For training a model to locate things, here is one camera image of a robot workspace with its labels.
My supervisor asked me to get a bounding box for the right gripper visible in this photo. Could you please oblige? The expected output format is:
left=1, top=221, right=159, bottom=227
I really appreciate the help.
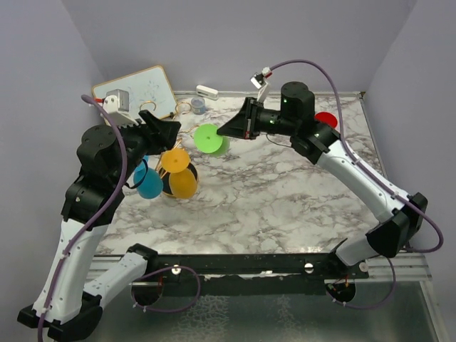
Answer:
left=217, top=98, right=296, bottom=141

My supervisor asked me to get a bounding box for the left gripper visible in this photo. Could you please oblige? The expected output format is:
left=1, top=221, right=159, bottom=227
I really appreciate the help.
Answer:
left=113, top=110, right=182, bottom=187

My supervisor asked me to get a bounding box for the green wine glass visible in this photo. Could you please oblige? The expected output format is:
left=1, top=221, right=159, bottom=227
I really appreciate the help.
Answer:
left=193, top=124, right=229, bottom=157

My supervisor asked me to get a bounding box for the red wine glass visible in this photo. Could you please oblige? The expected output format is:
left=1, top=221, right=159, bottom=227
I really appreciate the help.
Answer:
left=314, top=111, right=338, bottom=129

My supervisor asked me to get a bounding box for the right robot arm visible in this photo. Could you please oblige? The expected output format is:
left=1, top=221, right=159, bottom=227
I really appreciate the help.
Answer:
left=217, top=81, right=428, bottom=279

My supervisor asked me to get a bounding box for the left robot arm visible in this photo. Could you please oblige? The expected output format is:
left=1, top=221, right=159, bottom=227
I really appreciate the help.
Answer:
left=17, top=110, right=181, bottom=341

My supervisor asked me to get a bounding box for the orange wine glass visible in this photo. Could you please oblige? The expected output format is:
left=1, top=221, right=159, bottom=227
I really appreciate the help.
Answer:
left=161, top=148, right=197, bottom=199

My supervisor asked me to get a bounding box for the white whiteboard eraser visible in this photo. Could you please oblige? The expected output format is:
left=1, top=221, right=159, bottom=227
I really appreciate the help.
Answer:
left=195, top=85, right=219, bottom=100

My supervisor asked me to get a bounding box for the gold wire glass rack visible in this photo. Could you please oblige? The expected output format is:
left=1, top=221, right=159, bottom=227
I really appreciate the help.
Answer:
left=139, top=100, right=199, bottom=198

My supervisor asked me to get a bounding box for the whiteboard with wooden frame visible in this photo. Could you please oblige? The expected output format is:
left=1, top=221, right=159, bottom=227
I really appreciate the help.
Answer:
left=92, top=66, right=177, bottom=119

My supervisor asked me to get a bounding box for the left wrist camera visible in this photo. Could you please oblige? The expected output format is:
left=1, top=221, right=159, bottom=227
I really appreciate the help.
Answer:
left=97, top=89, right=141, bottom=127

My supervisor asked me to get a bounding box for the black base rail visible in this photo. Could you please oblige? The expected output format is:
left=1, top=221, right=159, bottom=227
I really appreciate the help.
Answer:
left=128, top=244, right=368, bottom=296

